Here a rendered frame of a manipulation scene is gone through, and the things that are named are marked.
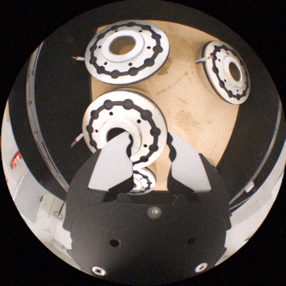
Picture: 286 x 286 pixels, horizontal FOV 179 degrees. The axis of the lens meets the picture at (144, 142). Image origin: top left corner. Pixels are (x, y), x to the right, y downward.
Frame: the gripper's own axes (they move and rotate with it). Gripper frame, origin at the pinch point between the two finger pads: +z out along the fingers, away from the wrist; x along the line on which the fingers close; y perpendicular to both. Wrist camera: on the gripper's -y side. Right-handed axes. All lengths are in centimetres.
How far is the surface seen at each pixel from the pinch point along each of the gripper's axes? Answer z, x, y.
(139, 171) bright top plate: 0.9, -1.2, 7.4
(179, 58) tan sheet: 3.8, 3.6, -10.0
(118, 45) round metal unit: 2.6, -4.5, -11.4
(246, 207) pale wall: -10, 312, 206
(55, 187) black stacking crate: -2.1, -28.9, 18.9
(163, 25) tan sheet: 3.8, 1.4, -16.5
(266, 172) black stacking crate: -4.9, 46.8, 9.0
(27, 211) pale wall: -85, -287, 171
